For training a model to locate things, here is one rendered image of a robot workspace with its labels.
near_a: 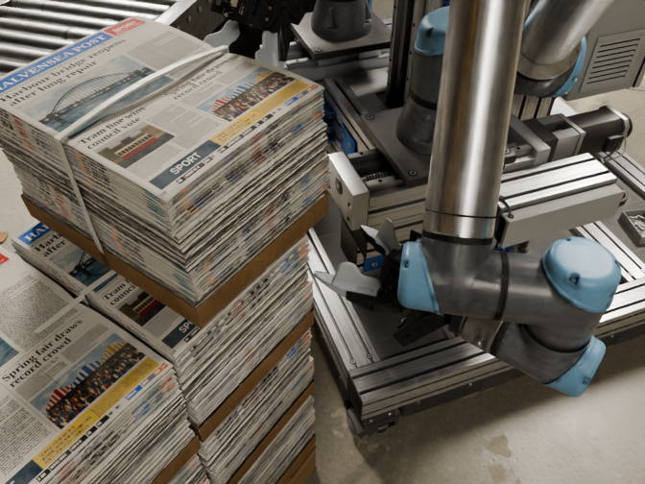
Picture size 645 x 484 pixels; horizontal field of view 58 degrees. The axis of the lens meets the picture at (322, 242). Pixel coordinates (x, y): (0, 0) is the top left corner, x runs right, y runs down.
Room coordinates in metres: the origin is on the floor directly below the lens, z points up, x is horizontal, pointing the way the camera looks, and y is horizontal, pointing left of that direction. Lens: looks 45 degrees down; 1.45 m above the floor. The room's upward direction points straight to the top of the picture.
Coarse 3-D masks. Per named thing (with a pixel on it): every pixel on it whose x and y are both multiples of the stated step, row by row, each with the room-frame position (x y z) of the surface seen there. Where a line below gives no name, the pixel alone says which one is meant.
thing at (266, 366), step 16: (304, 320) 0.62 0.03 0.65; (288, 336) 0.58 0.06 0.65; (272, 352) 0.55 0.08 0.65; (272, 368) 0.55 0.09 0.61; (256, 384) 0.52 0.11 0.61; (240, 400) 0.48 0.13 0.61; (304, 400) 0.62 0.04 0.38; (224, 416) 0.45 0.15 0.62; (288, 416) 0.57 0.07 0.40; (208, 432) 0.43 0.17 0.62; (272, 432) 0.53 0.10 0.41; (192, 448) 0.40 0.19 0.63; (256, 448) 0.50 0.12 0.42; (304, 448) 0.61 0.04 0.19; (176, 464) 0.37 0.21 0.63; (160, 480) 0.35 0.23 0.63
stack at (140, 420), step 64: (0, 256) 0.60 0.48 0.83; (64, 256) 0.60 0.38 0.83; (0, 320) 0.48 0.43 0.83; (64, 320) 0.48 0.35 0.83; (128, 320) 0.48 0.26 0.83; (256, 320) 0.54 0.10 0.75; (0, 384) 0.38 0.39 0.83; (64, 384) 0.38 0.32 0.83; (128, 384) 0.38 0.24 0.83; (192, 384) 0.43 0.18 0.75; (0, 448) 0.30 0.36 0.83; (64, 448) 0.30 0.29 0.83; (128, 448) 0.33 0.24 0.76
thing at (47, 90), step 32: (96, 32) 0.84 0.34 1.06; (128, 32) 0.84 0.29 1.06; (160, 32) 0.84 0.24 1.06; (32, 64) 0.75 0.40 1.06; (64, 64) 0.74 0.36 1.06; (96, 64) 0.74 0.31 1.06; (128, 64) 0.75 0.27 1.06; (160, 64) 0.75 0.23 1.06; (0, 96) 0.66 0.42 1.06; (32, 96) 0.66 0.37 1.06; (64, 96) 0.66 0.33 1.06; (96, 96) 0.66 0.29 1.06; (0, 128) 0.66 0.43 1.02; (32, 128) 0.60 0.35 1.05; (32, 160) 0.63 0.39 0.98; (32, 192) 0.66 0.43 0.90; (64, 192) 0.60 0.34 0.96; (64, 224) 0.62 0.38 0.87
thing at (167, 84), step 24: (192, 72) 0.73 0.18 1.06; (144, 96) 0.66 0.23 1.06; (72, 120) 0.61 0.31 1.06; (96, 120) 0.61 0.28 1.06; (120, 120) 0.61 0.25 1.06; (48, 144) 0.58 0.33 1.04; (72, 144) 0.56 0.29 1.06; (72, 168) 0.57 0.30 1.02; (72, 192) 0.58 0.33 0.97; (96, 216) 0.57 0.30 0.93
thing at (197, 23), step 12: (180, 0) 1.61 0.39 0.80; (192, 0) 1.61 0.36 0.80; (204, 0) 1.65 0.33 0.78; (216, 0) 1.72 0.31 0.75; (168, 12) 1.53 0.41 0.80; (180, 12) 1.53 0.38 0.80; (192, 12) 1.57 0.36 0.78; (204, 12) 1.64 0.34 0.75; (216, 12) 1.71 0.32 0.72; (168, 24) 1.46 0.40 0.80; (180, 24) 1.51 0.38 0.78; (192, 24) 1.56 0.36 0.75; (204, 24) 1.63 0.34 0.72; (216, 24) 1.70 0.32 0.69; (204, 36) 1.62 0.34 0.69
